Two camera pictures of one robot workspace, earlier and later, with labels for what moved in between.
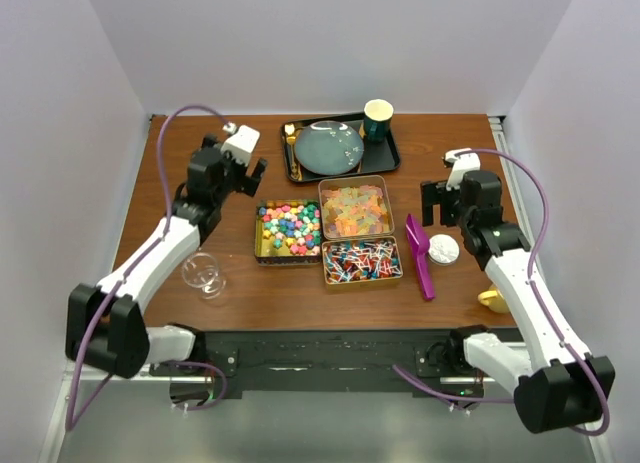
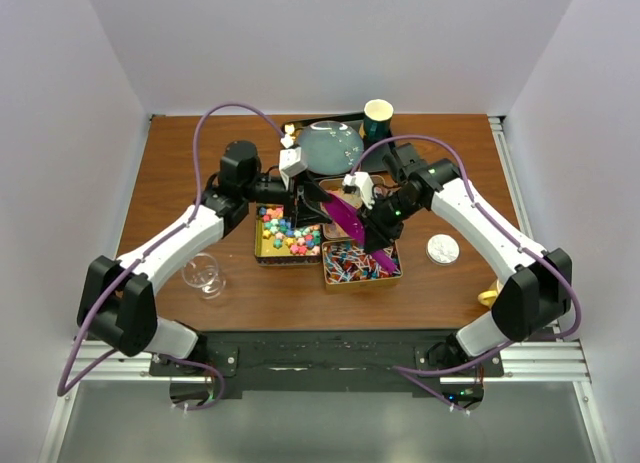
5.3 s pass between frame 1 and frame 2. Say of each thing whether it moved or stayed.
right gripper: moved
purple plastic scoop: moved
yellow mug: stayed
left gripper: moved
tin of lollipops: stayed
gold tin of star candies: stayed
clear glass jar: stayed
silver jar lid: stayed
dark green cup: stayed
